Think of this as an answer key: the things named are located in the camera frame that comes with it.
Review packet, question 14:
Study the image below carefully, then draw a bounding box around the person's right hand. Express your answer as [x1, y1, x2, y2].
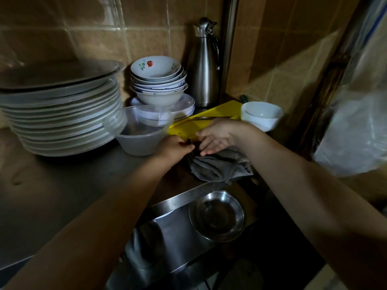
[196, 117, 252, 157]

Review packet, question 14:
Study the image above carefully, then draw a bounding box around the person's left hand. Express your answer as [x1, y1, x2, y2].
[153, 135, 196, 176]

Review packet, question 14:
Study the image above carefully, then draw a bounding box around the person's right forearm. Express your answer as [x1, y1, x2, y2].
[235, 123, 387, 290]

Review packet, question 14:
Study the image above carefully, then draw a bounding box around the person's left forearm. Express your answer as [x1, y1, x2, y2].
[0, 157, 173, 290]

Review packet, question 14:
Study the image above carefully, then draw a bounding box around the yellow cutting board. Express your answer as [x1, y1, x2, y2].
[167, 99, 243, 143]

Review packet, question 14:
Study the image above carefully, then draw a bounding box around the clear plastic container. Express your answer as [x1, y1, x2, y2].
[102, 104, 176, 157]

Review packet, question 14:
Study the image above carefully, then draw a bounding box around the small white bowl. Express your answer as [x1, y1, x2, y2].
[240, 101, 285, 133]

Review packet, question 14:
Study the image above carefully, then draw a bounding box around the tall steel thermos jug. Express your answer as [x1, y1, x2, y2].
[186, 17, 222, 108]

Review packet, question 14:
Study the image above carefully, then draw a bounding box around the stack of white bowls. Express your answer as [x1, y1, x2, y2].
[129, 55, 189, 107]

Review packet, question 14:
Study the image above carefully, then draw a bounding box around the small shiny metal bowl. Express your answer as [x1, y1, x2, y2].
[188, 190, 246, 243]

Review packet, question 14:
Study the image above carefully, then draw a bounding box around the stainless steel shelf rack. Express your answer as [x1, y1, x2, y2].
[0, 0, 273, 290]

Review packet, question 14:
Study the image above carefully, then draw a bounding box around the stack of white round plates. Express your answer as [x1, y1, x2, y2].
[0, 59, 128, 158]

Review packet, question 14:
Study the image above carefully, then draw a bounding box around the hanging plastic bag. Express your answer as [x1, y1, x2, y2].
[313, 89, 387, 178]

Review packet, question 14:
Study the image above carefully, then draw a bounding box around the clear plastic bag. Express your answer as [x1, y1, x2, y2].
[312, 0, 387, 178]

